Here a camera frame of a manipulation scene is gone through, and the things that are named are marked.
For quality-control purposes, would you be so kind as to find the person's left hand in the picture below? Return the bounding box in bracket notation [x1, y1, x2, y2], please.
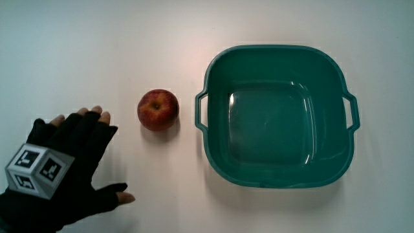
[0, 105, 136, 233]

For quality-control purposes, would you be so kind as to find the red apple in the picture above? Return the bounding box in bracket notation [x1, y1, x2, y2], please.
[136, 89, 180, 132]

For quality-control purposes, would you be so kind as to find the white desk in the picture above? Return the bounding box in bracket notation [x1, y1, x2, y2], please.
[0, 0, 414, 233]

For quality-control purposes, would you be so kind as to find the green plastic basin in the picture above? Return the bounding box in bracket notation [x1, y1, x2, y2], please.
[194, 44, 361, 189]

